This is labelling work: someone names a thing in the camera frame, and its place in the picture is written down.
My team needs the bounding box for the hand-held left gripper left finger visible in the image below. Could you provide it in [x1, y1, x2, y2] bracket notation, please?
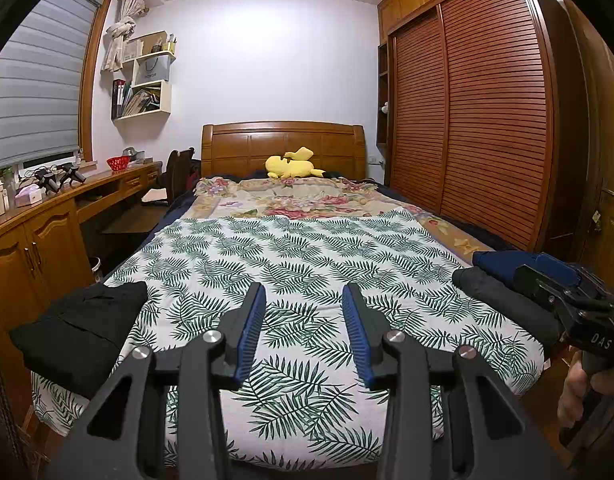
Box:
[44, 281, 267, 480]

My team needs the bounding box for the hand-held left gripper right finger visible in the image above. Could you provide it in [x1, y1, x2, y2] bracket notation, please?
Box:
[341, 282, 570, 480]

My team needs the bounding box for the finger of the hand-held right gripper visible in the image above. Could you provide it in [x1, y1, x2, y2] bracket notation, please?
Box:
[530, 254, 580, 288]
[513, 264, 568, 311]

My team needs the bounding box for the black coat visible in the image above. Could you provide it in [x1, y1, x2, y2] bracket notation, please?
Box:
[9, 281, 148, 401]

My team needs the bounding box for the person's right hand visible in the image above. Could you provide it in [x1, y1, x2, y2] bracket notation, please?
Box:
[557, 350, 595, 431]

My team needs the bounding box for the folded dark grey garment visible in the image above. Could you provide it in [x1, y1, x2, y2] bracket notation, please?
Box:
[452, 267, 565, 356]

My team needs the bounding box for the folded navy garment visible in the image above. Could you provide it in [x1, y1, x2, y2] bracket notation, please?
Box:
[472, 250, 578, 291]

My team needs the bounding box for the leaf print bed sheet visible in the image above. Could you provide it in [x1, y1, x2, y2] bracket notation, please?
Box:
[31, 209, 545, 471]

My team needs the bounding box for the dark wooden door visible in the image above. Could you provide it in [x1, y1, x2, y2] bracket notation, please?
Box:
[557, 0, 614, 271]

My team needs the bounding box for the floral blanket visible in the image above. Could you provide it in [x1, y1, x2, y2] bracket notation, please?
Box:
[179, 176, 493, 261]

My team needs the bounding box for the wooden louvered wardrobe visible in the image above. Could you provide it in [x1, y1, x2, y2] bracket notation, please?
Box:
[376, 0, 563, 261]

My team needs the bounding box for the yellow plush toy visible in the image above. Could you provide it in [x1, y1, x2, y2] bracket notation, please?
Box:
[265, 146, 324, 179]

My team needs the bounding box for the dark wooden chair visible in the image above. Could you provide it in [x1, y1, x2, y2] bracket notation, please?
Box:
[164, 147, 195, 201]

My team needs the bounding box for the wooden headboard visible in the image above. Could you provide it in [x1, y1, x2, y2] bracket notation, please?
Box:
[202, 121, 366, 183]

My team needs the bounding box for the wooden desk cabinet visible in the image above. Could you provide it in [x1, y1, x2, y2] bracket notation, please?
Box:
[0, 160, 163, 426]

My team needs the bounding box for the black handheld gadget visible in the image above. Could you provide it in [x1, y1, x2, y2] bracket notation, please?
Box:
[34, 167, 62, 196]
[57, 162, 88, 184]

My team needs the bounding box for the row of books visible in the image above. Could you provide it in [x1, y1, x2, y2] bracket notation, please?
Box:
[122, 87, 161, 116]

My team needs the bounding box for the pink tissue box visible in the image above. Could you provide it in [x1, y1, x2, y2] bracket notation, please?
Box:
[14, 184, 42, 207]

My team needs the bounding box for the grey paper bag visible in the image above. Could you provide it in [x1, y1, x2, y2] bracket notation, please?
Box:
[132, 55, 171, 83]

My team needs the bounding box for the tied cream curtain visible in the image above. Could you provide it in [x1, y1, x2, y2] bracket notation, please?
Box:
[101, 0, 148, 73]

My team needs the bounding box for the grey window blind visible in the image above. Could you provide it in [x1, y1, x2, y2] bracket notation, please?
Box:
[0, 0, 100, 171]

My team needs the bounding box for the white wall shelf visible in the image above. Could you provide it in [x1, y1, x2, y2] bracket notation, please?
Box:
[112, 31, 178, 121]

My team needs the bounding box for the wooden window frame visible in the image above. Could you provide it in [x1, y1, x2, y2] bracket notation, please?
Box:
[0, 0, 112, 176]

